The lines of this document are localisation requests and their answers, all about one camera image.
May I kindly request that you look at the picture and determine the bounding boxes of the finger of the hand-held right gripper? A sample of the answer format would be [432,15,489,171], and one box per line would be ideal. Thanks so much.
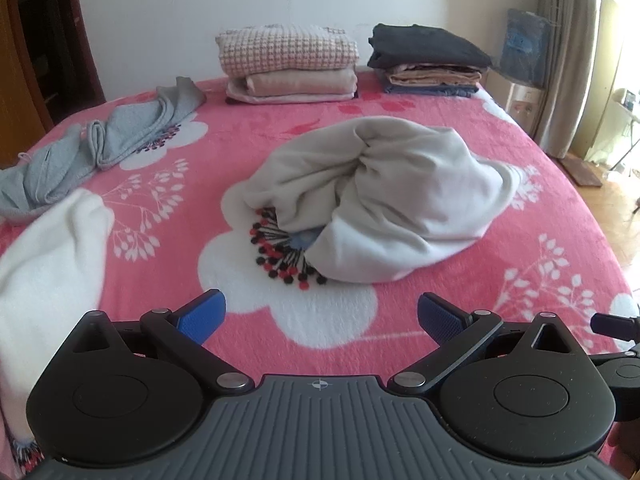
[590,312,640,342]

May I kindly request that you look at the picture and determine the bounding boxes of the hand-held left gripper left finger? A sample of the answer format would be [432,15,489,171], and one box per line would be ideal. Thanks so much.
[60,288,254,395]

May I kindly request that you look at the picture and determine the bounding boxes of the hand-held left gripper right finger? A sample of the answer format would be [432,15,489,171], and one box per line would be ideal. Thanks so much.
[387,292,591,395]

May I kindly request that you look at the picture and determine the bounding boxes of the white sweatshirt with bear outline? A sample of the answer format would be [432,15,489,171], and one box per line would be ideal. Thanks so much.
[242,116,526,286]

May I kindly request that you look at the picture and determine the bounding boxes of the pink floral blanket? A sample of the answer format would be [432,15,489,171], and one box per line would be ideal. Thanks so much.
[0,70,640,480]

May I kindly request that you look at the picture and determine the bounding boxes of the brown cardboard piece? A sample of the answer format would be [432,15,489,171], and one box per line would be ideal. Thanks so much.
[557,157,606,188]

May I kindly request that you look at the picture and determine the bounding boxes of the white fleece garment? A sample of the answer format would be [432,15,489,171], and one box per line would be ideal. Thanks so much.
[0,189,116,411]

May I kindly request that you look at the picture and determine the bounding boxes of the grey sweatpants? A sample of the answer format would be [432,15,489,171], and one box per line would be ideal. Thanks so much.
[0,76,207,226]

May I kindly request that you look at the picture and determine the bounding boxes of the cluttered metal rack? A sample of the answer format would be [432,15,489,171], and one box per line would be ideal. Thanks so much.
[607,87,640,181]

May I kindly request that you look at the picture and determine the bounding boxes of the folded blue jeans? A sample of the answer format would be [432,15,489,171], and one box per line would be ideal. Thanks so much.
[385,82,481,98]

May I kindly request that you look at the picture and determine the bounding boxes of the white water dispenser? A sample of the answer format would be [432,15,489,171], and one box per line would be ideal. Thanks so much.
[505,77,548,133]

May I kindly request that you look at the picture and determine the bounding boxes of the folded pale pink garment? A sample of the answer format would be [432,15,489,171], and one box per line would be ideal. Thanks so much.
[226,87,358,106]

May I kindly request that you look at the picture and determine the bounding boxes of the folded tan garment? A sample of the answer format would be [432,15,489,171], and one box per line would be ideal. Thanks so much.
[385,62,483,87]

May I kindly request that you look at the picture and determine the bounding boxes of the folded beige garment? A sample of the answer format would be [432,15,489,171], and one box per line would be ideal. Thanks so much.
[227,67,358,97]

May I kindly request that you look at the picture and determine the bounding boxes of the beige curtain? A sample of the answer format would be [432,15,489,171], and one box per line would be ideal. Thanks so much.
[532,0,601,158]

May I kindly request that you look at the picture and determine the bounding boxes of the folded black garment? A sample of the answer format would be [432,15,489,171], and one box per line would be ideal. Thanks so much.
[367,23,493,70]

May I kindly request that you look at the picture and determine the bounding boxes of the folded pink checked sweater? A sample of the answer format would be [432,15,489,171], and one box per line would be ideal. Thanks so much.
[216,25,359,77]

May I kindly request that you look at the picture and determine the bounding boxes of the blue covered water bottle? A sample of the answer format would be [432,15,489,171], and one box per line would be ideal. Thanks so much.
[500,8,551,88]

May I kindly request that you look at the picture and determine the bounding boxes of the brown wooden door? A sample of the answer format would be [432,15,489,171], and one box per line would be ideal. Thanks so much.
[0,0,106,128]

